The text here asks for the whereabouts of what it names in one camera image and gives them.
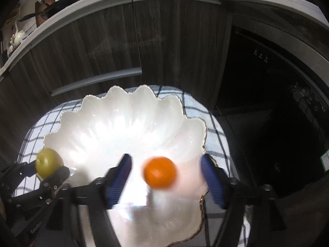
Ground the white teapot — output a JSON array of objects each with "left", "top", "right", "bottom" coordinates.
[{"left": 10, "top": 29, "right": 27, "bottom": 45}]

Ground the black built-in dishwasher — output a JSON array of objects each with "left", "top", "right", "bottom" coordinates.
[{"left": 213, "top": 0, "right": 329, "bottom": 201}]

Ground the grey cabinet handle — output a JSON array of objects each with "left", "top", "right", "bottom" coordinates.
[{"left": 51, "top": 67, "right": 142, "bottom": 97}]

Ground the green round fruit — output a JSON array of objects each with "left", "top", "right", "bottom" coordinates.
[{"left": 35, "top": 148, "right": 65, "bottom": 180}]

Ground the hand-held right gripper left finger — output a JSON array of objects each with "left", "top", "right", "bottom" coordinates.
[{"left": 47, "top": 153, "right": 133, "bottom": 247}]

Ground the brown cutting board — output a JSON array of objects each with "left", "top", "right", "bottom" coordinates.
[{"left": 36, "top": 0, "right": 56, "bottom": 27}]

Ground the blue checked white cloth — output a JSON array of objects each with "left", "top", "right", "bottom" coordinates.
[{"left": 13, "top": 85, "right": 251, "bottom": 247}]

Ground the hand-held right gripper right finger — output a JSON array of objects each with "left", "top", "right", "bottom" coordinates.
[{"left": 200, "top": 153, "right": 287, "bottom": 247}]

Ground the black wok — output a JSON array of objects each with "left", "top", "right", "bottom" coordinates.
[{"left": 19, "top": 0, "right": 83, "bottom": 22}]

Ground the white scalloped bowl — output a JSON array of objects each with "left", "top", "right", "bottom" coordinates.
[{"left": 43, "top": 84, "right": 218, "bottom": 247}]

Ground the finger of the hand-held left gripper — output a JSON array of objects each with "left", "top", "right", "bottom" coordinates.
[
  {"left": 10, "top": 166, "right": 71, "bottom": 221},
  {"left": 0, "top": 161, "right": 38, "bottom": 187}
]

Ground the small orange kumquat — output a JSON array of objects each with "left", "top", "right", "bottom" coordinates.
[{"left": 142, "top": 156, "right": 178, "bottom": 191}]

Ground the dark wood cabinet door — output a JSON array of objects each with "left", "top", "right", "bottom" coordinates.
[
  {"left": 0, "top": 72, "right": 56, "bottom": 165},
  {"left": 8, "top": 2, "right": 142, "bottom": 114},
  {"left": 132, "top": 0, "right": 233, "bottom": 111}
]

